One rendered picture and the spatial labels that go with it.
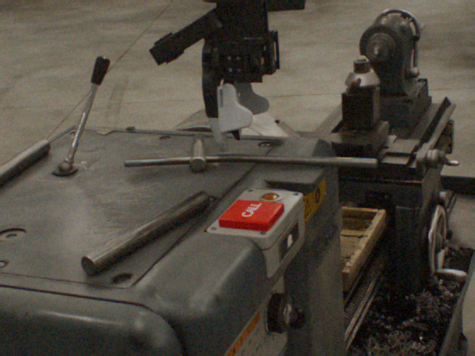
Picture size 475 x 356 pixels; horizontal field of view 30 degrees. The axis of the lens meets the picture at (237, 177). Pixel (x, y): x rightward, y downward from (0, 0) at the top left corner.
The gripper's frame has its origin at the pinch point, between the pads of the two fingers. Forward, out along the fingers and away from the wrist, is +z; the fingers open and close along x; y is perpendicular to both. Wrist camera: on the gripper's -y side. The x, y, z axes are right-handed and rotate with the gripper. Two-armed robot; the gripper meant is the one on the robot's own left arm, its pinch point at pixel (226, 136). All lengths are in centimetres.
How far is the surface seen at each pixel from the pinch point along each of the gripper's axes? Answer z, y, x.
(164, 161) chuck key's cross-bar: 2.2, -7.0, -5.1
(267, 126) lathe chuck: 7.5, -4.2, 26.7
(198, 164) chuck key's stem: 2.5, -2.3, -4.8
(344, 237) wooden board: 41, 0, 56
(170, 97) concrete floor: 129, -231, 433
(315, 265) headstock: 18.7, 11.5, 0.9
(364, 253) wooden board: 40, 6, 49
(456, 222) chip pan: 75, 9, 144
